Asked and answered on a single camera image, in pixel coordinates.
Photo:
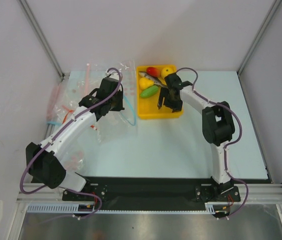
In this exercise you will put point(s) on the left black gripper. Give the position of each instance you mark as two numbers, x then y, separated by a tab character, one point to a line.
119	107

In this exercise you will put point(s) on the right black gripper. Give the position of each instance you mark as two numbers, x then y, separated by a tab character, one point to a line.
170	95

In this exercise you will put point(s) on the green toy cucumber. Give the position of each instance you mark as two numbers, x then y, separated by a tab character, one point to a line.
149	92

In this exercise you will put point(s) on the yellow toy pear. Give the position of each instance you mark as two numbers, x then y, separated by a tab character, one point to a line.
145	83

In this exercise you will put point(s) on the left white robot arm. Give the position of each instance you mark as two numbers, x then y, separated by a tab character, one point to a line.
44	160

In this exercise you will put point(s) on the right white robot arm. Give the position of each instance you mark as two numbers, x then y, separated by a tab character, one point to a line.
217	122

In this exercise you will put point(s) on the pile of spare zip bags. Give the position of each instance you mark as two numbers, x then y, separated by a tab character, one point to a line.
78	83

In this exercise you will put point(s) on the yellow toy lemon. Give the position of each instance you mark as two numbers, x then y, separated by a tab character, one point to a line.
167	71

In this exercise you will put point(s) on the red toy mango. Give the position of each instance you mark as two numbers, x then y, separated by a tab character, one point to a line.
153	71

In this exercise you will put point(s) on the grey toy fish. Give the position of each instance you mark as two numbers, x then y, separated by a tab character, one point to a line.
156	80

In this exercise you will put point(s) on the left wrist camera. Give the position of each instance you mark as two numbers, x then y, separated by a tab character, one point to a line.
113	74

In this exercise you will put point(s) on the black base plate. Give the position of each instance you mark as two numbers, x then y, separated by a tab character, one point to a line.
154	204

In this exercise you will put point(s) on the white slotted cable duct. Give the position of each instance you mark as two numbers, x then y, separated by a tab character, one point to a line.
87	208

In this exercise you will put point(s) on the aluminium frame rail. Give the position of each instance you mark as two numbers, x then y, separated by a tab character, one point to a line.
202	193

